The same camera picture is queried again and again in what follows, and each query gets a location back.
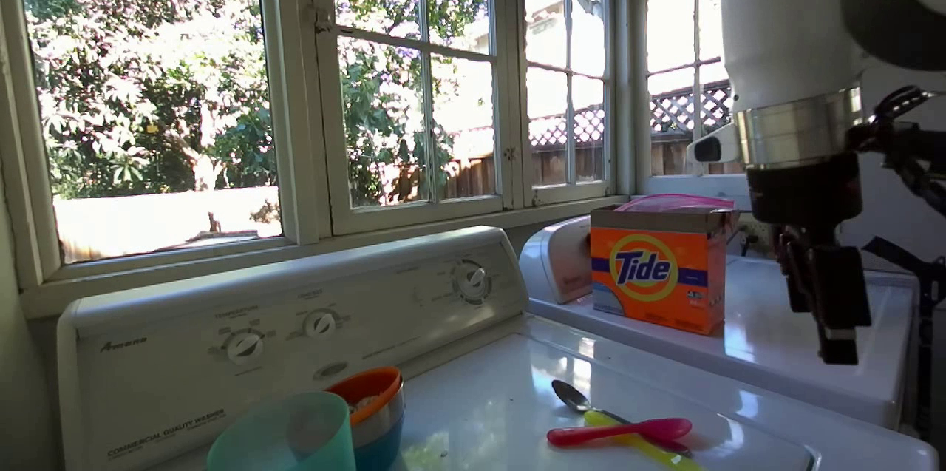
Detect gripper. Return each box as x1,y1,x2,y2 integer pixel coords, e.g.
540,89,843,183
745,153,873,366

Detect teal plastic cup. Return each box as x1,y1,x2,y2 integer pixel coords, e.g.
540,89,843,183
206,390,358,471

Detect white dryer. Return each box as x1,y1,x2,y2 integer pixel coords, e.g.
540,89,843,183
519,214,921,432

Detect pink plastic bag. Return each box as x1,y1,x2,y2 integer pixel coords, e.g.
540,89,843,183
616,194,737,214

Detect orange detergent box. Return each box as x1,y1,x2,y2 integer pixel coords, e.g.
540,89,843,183
589,203,741,337

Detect pink plastic spoon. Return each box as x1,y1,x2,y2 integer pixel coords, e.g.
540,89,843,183
546,417,694,449

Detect yellow plastic spoon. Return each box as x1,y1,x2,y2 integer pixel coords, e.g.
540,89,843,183
583,410,704,471

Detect window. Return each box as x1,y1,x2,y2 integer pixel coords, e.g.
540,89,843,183
637,0,749,182

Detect metal spoon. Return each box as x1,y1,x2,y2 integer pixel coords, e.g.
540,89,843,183
551,379,693,458

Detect washing machine lid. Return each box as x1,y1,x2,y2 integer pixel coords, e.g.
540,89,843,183
392,331,823,471

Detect washing machine knob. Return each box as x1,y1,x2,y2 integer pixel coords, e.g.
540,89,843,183
452,260,493,305
303,308,339,341
224,329,265,366

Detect stack of orange blue cups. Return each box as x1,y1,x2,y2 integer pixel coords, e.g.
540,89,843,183
324,367,406,471

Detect white washing machine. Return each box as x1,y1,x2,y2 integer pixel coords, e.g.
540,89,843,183
57,226,941,471

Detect row of windows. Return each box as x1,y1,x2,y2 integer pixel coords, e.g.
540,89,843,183
0,0,625,320

